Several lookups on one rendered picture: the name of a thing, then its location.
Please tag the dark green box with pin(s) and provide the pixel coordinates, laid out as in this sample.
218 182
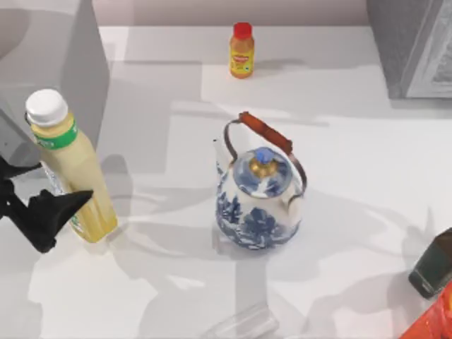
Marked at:
433 266

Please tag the orange red box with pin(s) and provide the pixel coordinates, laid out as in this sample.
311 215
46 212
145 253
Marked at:
432 318

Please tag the pale yellow bottle white cap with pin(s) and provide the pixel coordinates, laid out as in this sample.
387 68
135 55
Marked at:
79 169

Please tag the grey cabinet with pale panel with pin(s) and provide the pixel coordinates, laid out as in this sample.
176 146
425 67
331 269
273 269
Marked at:
413 46

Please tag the blue and white teapot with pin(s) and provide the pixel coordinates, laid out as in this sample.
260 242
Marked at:
259 197

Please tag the plain grey cabinet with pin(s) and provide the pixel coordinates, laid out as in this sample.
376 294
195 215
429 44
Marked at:
53 70

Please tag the orange bottle red cap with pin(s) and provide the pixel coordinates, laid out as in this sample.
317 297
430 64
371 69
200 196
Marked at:
241 53

